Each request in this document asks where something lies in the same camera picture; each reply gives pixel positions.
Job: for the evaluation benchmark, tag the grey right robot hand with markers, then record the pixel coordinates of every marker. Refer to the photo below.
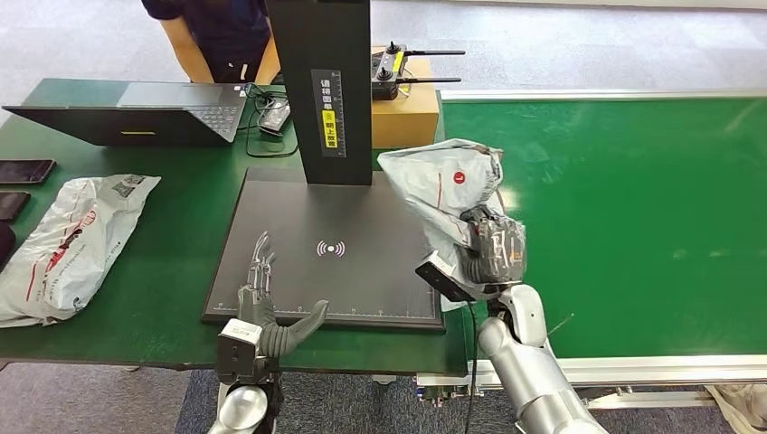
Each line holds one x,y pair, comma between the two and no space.
500,251

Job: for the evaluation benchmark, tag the black remote controller with antennas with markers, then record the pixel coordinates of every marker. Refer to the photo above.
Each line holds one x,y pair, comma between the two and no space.
385,84

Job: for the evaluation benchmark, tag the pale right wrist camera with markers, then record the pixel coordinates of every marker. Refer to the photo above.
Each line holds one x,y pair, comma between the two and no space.
440,281

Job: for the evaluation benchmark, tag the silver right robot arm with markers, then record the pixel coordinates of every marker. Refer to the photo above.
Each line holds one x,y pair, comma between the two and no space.
527,371

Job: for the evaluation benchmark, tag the black inbound scanner machine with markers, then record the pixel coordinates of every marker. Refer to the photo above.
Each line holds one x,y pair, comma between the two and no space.
359,275

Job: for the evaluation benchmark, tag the white courier package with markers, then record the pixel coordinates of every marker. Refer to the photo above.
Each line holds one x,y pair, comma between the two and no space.
72,251
431,180

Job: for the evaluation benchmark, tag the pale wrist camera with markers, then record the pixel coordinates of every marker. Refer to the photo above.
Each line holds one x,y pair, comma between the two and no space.
440,281
236,353

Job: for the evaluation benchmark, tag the brown cardboard box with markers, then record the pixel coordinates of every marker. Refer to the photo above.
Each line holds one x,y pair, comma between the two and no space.
407,120

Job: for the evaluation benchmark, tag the grey power adapter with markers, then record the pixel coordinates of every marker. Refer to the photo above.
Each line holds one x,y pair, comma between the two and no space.
274,117

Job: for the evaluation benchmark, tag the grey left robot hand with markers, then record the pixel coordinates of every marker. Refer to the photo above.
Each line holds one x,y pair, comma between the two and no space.
257,305

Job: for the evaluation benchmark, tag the beige cloth bag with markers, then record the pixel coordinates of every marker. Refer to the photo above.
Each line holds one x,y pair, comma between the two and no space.
743,407

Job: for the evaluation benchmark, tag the green conveyor belt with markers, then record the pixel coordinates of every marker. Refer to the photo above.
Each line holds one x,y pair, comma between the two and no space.
659,227

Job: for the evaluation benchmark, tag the person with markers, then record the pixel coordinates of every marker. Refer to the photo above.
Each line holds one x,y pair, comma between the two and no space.
233,30

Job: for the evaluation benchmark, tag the grey open laptop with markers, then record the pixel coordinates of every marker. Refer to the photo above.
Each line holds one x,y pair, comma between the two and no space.
150,126

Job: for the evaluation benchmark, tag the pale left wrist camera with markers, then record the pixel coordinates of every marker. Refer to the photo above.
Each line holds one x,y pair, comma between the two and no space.
236,353

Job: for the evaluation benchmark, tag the dark flat device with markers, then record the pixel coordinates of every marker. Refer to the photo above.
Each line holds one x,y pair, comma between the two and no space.
5,242

